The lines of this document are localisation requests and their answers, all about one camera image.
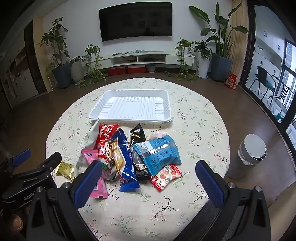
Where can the plant in white ribbed pot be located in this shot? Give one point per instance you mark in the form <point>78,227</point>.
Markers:
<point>77,71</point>

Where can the white television console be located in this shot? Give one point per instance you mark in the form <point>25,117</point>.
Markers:
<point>161,58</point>

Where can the dark blue snack packet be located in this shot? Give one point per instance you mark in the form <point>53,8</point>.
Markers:
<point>127,166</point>

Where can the teal ribbon object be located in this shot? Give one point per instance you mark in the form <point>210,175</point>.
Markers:
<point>139,50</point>

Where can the white plastic tray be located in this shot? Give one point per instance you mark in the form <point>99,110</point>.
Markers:
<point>129,104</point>

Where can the shiny orange brown packet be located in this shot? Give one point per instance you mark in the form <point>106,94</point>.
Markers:
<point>111,150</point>

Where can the cream snack packet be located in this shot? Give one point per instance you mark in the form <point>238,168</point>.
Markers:
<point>89,139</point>

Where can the black gold-print snack packet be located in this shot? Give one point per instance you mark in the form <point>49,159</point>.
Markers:
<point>136,134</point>

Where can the bushy plant in white pot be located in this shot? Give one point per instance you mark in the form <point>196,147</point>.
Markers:
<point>203,67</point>

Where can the small clear pink packet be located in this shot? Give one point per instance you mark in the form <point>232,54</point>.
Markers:
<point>158,134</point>

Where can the grey white trash can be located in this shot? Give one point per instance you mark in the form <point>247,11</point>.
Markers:
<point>249,150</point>

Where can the red snack packet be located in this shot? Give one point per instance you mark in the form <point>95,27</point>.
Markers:
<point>104,136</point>

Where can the large-leaf plant in grey pot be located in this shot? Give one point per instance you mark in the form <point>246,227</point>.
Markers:
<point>220,67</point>

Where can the pink snack packet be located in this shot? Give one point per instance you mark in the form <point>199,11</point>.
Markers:
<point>100,188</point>

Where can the black balcony chair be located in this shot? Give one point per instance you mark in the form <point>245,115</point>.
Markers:
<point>262,74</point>

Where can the small white flower pot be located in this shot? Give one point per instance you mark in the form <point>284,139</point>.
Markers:
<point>151,68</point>

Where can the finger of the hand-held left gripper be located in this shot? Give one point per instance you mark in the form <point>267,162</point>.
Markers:
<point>22,157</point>
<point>49,162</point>

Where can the black cookie packet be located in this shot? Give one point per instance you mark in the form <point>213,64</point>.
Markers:
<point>141,170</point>

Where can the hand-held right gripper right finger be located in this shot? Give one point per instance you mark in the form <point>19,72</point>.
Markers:
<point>210,185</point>

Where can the person's left hand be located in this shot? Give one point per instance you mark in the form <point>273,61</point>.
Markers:
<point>16,222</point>

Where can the light blue snack packet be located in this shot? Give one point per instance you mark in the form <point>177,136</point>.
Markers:
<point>159,157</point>

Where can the red storage box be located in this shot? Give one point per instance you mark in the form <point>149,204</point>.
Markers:
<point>136,69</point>
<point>116,71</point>

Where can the white wall cabinet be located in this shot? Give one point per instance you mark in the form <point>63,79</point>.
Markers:
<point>20,76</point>

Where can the white balcony cabinets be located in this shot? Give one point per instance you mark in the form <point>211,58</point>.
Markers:
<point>270,34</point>

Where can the light wooden wall panel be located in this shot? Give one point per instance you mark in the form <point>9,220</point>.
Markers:
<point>40,58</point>
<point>238,46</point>

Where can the gold snack packet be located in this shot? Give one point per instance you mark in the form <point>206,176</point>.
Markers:
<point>64,170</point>

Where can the black wall television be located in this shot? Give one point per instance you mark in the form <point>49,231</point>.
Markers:
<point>136,20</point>

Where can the black glass door frame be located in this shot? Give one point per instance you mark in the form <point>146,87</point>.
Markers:
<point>249,46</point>

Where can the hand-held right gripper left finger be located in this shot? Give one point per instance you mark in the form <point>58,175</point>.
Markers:
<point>87,183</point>

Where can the red snack bag on floor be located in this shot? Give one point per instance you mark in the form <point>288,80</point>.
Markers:
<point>231,82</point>

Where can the trailing vine plant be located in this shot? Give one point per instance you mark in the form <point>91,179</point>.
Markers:
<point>183,44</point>
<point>92,52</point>

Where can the fruit print snack packet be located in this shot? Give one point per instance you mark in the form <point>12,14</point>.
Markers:
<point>165,177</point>

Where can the leafy tree in dark pot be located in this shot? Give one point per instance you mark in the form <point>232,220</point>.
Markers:
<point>61,76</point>

